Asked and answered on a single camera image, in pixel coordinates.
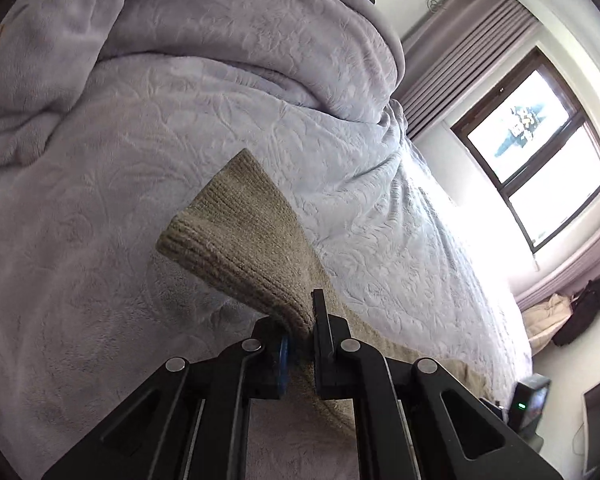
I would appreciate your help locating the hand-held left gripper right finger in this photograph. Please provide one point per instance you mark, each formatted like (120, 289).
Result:
(323, 342)

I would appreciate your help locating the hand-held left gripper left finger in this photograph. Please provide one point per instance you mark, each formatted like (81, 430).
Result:
(282, 366)

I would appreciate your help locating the beige knit sweater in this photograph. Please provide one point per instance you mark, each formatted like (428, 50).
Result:
(250, 230)

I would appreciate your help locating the beige bag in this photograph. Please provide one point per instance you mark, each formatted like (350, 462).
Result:
(545, 322)

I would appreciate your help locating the mauve curtain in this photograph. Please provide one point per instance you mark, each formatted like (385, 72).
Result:
(460, 55)
(570, 272)

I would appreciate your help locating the light purple embossed bedspread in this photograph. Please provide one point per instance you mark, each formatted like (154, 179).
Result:
(105, 195)

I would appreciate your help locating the dark framed window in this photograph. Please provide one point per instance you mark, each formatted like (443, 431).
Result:
(535, 150)

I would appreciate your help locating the light purple folded duvet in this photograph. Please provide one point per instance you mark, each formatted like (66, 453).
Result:
(240, 25)

